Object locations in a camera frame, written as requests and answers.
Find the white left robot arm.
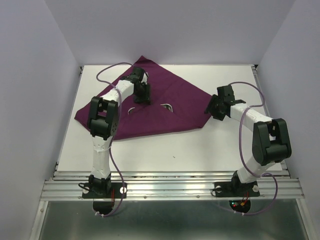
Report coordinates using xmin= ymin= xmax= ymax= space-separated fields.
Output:
xmin=87 ymin=66 xmax=151 ymax=197

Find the purple cloth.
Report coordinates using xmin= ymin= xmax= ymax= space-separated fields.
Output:
xmin=74 ymin=55 xmax=213 ymax=142

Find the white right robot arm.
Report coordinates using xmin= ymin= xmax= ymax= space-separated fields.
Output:
xmin=205 ymin=84 xmax=292 ymax=195

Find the steel tray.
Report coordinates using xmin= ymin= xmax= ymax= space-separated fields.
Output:
xmin=127 ymin=103 xmax=174 ymax=115

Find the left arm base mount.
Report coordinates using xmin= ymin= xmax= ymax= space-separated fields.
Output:
xmin=78 ymin=175 xmax=128 ymax=218

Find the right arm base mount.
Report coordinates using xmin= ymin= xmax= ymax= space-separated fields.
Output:
xmin=210 ymin=172 xmax=260 ymax=214

